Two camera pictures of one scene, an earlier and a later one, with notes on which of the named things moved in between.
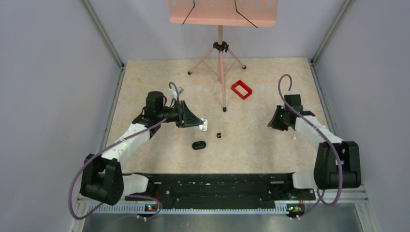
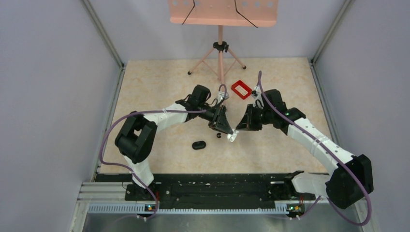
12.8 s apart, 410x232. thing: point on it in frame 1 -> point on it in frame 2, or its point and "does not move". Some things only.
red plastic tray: (241, 89) does not move
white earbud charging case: (203, 126) -> (232, 137)
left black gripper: (185, 117) -> (220, 122)
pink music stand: (220, 13) does not move
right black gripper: (274, 123) -> (247, 123)
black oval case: (198, 145) does not move
